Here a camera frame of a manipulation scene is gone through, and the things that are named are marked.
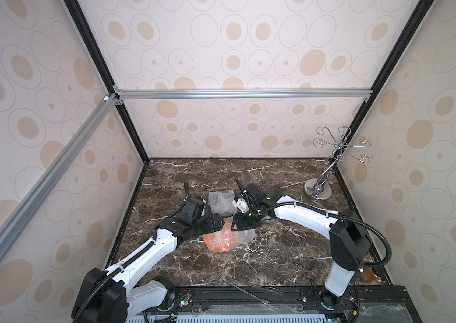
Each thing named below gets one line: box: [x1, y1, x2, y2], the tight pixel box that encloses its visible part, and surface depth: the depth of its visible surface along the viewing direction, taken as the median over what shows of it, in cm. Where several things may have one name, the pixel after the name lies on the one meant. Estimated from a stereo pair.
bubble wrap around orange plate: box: [202, 218, 257, 254], surface depth 86 cm
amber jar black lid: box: [360, 267, 378, 283], surface depth 75 cm
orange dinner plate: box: [203, 222, 238, 253], surface depth 86 cm
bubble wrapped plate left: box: [207, 189, 238, 219], surface depth 101 cm
